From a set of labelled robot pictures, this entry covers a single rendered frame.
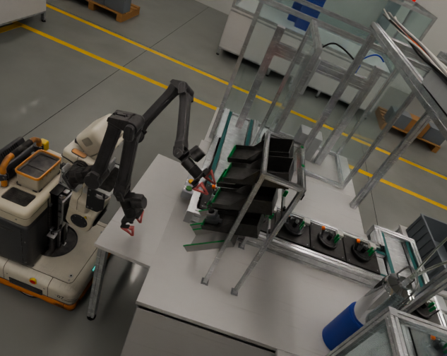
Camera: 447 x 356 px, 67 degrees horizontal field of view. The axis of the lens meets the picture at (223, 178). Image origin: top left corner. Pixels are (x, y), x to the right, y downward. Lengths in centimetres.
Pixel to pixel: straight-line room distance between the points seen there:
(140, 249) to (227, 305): 55
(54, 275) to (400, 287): 198
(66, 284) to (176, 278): 85
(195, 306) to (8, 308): 136
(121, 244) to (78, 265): 66
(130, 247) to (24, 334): 100
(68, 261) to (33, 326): 44
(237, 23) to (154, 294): 575
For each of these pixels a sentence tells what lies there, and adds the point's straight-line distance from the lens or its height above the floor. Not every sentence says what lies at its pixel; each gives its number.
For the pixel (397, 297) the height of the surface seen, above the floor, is 140.
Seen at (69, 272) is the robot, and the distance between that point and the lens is 251.
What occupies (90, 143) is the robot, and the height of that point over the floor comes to 131.
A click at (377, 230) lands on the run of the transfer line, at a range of 277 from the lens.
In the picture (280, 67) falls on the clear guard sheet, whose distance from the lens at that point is 310.
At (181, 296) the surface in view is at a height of 86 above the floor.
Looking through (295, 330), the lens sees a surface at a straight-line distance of 199.
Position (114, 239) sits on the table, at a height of 86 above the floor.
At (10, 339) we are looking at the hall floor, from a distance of 265.
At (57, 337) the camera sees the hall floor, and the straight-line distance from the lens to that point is 262.
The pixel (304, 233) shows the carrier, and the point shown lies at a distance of 229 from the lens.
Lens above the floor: 241
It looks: 38 degrees down
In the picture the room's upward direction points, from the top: 24 degrees clockwise
